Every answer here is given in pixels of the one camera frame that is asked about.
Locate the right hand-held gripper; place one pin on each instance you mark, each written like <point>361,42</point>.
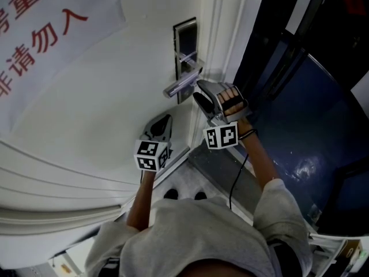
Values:
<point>220,136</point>

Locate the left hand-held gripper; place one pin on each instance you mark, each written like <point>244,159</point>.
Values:
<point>148,154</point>

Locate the person's left forearm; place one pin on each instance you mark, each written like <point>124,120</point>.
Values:
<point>141,203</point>

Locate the person's right forearm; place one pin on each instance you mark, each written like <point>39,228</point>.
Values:
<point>259,160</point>

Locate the silver door lock plate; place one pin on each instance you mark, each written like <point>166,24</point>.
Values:
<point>187,39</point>

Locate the white door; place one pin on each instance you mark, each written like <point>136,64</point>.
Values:
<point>101,111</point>

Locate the person's right hand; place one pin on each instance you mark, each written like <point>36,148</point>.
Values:
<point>229,93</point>

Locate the person's left black shoe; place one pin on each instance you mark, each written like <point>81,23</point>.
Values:
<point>171,194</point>

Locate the person's black shoe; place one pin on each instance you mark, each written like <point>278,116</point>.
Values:
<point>200,196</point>
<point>171,194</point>

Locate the grey stone threshold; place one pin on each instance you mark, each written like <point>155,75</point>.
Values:
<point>213,172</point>

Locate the person's right black shoe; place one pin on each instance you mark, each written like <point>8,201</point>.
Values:
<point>200,196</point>

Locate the person's grey sweatshirt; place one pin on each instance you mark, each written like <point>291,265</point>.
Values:
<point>196,235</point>

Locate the paper notice with red print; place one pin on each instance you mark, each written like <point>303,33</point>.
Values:
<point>57,59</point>

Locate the brown cardboard box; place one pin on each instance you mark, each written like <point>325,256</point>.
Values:
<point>350,251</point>

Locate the black doorway frame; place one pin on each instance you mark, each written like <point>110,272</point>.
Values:
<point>259,39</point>

